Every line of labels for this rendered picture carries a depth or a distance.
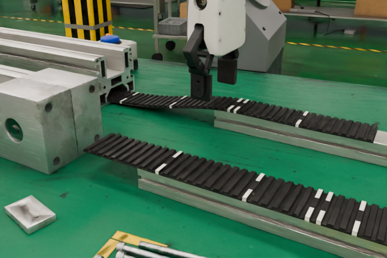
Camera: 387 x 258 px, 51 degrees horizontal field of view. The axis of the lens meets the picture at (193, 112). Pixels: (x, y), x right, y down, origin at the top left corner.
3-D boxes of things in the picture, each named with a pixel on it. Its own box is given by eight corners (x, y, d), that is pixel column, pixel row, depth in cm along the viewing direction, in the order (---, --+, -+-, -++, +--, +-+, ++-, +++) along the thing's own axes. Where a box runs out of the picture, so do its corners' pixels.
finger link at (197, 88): (202, 60, 53) (201, 108, 56) (213, 54, 55) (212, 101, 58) (181, 57, 54) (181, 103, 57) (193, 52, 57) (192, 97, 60)
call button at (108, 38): (124, 45, 87) (123, 35, 86) (112, 49, 84) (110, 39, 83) (109, 42, 89) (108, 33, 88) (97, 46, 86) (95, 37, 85)
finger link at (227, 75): (236, 43, 62) (234, 85, 64) (245, 39, 64) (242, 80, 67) (217, 41, 63) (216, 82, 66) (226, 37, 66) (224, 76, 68)
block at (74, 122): (115, 135, 59) (110, 72, 55) (49, 175, 49) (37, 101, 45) (69, 122, 63) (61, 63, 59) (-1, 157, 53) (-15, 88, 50)
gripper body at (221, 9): (226, -29, 49) (223, 61, 54) (257, -34, 57) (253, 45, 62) (173, -31, 53) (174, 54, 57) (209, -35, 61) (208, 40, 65)
